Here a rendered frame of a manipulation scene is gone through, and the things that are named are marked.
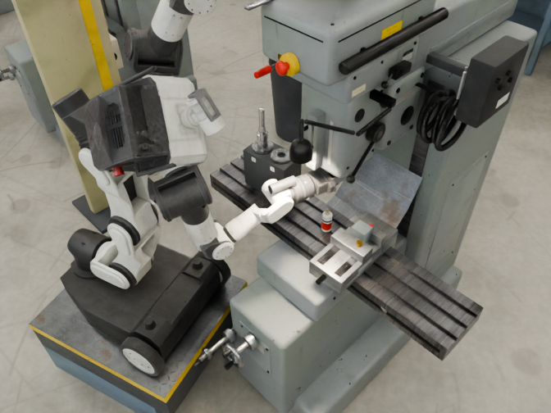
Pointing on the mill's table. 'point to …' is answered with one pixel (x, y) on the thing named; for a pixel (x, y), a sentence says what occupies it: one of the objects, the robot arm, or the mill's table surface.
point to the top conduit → (392, 41)
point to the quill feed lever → (368, 146)
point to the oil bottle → (326, 221)
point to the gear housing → (356, 82)
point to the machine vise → (331, 265)
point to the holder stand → (268, 165)
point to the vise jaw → (341, 238)
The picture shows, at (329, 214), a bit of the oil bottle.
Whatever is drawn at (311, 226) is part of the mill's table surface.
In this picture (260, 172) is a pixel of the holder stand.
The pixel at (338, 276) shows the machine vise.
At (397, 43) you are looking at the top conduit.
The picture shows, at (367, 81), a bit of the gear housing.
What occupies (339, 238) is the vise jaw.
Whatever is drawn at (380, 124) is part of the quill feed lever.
